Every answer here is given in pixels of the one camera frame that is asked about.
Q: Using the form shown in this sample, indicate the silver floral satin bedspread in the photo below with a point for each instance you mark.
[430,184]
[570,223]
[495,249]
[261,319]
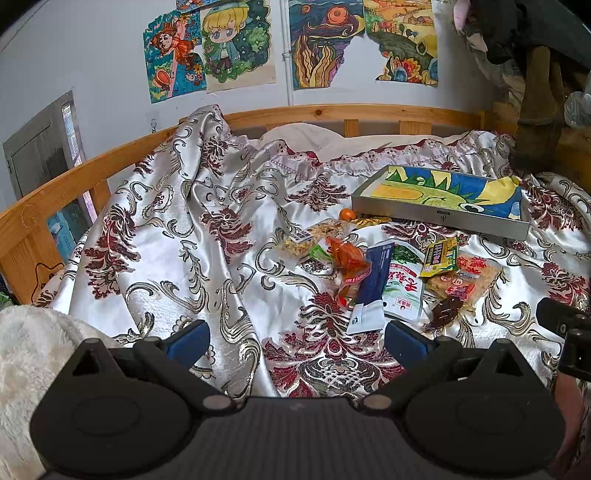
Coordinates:
[189,234]

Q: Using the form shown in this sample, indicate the black hanging jacket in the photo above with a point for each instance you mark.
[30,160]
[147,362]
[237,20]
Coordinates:
[512,29]

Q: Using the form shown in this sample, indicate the blond child drawing poster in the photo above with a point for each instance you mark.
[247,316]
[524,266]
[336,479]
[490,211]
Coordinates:
[237,41]

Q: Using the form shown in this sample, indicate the rice cracker packet red print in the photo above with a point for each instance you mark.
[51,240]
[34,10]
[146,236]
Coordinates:
[473,278]

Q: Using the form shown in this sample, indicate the starry swirl drawing poster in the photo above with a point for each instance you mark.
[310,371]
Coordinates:
[320,31]

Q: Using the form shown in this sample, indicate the green white seaweed pouch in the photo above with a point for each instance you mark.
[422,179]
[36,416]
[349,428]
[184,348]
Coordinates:
[404,289]

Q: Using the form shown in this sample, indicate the white fluffy blanket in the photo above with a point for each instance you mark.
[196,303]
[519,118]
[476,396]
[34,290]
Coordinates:
[35,345]

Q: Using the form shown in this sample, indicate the grey tray with colourful drawing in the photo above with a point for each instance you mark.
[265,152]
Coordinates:
[452,199]

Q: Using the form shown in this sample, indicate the gold foil snack wrapper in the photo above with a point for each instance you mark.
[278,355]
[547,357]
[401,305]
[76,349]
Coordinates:
[370,221]

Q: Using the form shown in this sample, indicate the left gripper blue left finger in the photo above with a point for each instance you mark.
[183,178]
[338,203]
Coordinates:
[189,344]

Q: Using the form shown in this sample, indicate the brown hanging garment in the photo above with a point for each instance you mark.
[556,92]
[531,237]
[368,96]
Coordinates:
[541,116]

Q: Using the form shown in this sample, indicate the mixed nut bar packet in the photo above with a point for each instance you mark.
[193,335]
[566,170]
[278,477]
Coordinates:
[298,244]

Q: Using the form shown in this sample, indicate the landscape drawing poster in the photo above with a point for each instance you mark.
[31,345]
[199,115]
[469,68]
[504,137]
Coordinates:
[406,35]

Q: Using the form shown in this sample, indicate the window with grey frame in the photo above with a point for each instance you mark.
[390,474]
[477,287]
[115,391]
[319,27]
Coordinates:
[44,148]

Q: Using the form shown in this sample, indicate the orange snack packet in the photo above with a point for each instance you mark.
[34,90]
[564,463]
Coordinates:
[352,265]

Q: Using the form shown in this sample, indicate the green candy wrapper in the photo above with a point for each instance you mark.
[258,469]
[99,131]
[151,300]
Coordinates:
[320,254]

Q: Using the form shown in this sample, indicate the wooden bed frame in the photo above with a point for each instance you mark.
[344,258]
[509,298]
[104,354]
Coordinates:
[29,256]

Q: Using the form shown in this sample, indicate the small orange mandarin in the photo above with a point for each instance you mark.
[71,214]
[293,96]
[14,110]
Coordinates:
[347,215]

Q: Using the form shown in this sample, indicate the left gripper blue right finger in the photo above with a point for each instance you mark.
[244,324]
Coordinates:
[405,344]

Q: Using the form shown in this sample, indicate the cream pillow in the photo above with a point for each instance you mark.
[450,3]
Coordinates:
[328,145]

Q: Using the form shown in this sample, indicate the dark blue sachet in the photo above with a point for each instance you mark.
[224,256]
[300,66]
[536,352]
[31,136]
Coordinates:
[368,313]

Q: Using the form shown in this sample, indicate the clear plastic bag of clothes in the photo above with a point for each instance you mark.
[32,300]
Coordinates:
[577,108]

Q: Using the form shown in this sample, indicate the yellow green snack packet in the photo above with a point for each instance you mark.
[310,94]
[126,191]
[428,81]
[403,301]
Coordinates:
[441,257]

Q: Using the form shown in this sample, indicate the anime girl drawing poster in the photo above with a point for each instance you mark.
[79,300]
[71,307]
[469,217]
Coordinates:
[173,65]

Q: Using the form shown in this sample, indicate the dark brown small packet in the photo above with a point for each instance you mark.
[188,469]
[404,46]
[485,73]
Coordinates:
[444,313]

